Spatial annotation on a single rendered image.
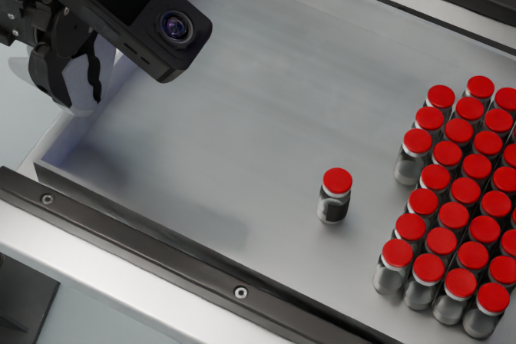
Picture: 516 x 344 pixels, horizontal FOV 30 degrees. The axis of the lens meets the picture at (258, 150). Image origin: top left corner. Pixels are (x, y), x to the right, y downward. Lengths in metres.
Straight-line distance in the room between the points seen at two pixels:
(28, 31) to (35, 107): 1.27
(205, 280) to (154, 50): 0.17
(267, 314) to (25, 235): 0.19
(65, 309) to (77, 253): 0.96
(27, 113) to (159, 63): 1.31
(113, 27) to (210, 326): 0.22
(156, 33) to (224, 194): 0.18
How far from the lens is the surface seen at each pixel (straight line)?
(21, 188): 0.71
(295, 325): 0.65
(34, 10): 0.60
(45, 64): 0.61
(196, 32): 0.58
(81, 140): 0.74
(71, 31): 0.61
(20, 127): 1.85
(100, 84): 0.69
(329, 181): 0.67
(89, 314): 1.65
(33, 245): 0.71
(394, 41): 0.81
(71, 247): 0.70
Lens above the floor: 1.49
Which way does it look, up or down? 57 degrees down
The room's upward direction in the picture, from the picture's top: 3 degrees clockwise
